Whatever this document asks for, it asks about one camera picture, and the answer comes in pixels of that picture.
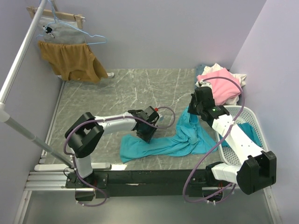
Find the turquoise polo shirt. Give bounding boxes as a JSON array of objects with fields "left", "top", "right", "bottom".
[{"left": 120, "top": 109, "right": 216, "bottom": 163}]

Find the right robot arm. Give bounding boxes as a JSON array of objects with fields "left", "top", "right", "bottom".
[{"left": 188, "top": 86, "right": 277, "bottom": 195}]

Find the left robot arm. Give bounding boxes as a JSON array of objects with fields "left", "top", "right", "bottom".
[{"left": 64, "top": 106, "right": 160, "bottom": 186}]

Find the pink folded shirt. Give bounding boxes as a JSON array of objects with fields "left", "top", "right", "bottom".
[{"left": 197, "top": 68, "right": 241, "bottom": 105}]

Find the grey-blue folded shirt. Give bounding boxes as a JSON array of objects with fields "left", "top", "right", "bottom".
[{"left": 194, "top": 64, "right": 206, "bottom": 83}]

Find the white laundry basket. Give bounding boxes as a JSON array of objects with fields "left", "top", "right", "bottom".
[{"left": 219, "top": 105, "right": 269, "bottom": 166}]

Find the teal shirt in basket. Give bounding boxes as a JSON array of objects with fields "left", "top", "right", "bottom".
[{"left": 221, "top": 123, "right": 262, "bottom": 149}]

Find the black base beam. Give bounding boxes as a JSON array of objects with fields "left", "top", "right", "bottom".
[{"left": 65, "top": 170, "right": 236, "bottom": 202}]

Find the brown mustard shirt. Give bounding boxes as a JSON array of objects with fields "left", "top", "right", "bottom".
[{"left": 38, "top": 41, "right": 108, "bottom": 83}]

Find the grey panda shirt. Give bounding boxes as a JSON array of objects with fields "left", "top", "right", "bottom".
[{"left": 36, "top": 17, "right": 86, "bottom": 44}]

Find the white clothes rack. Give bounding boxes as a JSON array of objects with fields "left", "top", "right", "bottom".
[{"left": 0, "top": 0, "right": 115, "bottom": 172}]

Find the aluminium rail frame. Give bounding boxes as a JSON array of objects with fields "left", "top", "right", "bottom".
[{"left": 23, "top": 170, "right": 272, "bottom": 192}]

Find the light blue wire hanger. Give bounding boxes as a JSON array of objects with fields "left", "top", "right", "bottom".
[{"left": 35, "top": 0, "right": 107, "bottom": 45}]

